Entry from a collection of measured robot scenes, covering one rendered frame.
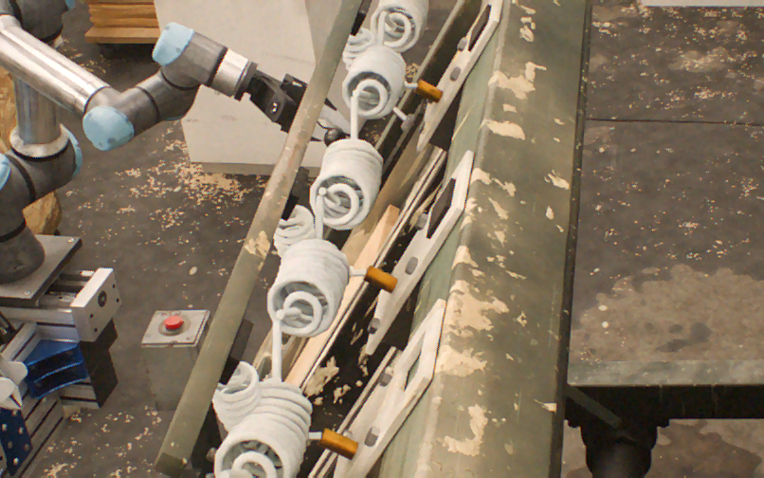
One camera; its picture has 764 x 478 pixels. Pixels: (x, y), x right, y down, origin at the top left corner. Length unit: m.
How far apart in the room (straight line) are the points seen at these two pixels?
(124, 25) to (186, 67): 3.97
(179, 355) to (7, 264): 0.40
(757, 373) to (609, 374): 0.28
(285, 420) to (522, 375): 0.19
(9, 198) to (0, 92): 1.79
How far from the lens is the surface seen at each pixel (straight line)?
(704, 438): 3.97
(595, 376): 2.91
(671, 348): 4.27
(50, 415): 3.18
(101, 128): 2.48
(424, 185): 1.77
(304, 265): 1.32
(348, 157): 1.49
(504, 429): 1.08
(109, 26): 6.50
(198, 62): 2.48
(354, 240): 2.48
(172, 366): 2.97
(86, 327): 3.04
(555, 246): 1.29
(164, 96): 2.54
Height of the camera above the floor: 2.60
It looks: 32 degrees down
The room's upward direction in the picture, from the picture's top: 9 degrees counter-clockwise
